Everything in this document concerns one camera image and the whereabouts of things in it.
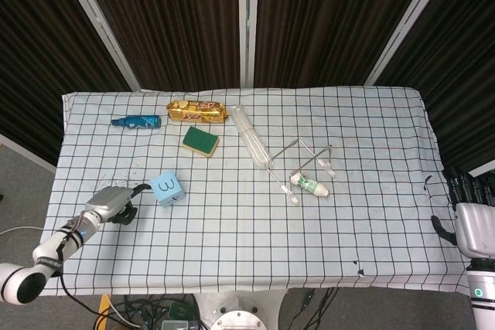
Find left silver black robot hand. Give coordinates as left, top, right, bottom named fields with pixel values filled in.
left=84, top=182, right=155, bottom=227

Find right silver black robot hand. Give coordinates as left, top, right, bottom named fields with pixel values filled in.
left=431, top=166, right=495, bottom=259

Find light blue numbered foam cube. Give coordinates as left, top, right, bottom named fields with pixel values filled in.
left=148, top=171, right=185, bottom=209

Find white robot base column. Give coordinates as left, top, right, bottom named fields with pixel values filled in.
left=193, top=289, right=288, bottom=330

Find white black grid tablecloth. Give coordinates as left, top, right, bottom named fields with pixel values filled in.
left=45, top=86, right=470, bottom=295

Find green and yellow sponge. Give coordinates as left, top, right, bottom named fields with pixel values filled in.
left=182, top=125, right=220, bottom=159

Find gold biscuit packet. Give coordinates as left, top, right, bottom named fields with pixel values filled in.
left=166, top=100, right=227, bottom=124

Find green electronics box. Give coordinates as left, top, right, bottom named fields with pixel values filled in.
left=160, top=302, right=200, bottom=330

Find clear plastic tube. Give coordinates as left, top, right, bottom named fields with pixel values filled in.
left=230, top=104, right=275, bottom=171

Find white bottle green label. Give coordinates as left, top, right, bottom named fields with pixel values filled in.
left=290, top=173, right=330, bottom=198

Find black cable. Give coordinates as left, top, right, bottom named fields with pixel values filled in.
left=57, top=252, right=117, bottom=318

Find metal wire rack white feet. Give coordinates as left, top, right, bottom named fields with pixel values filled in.
left=265, top=138, right=336, bottom=206

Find white panel frame post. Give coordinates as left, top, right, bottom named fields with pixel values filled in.
left=54, top=0, right=142, bottom=91
left=365, top=0, right=459, bottom=87
left=237, top=0, right=259, bottom=89

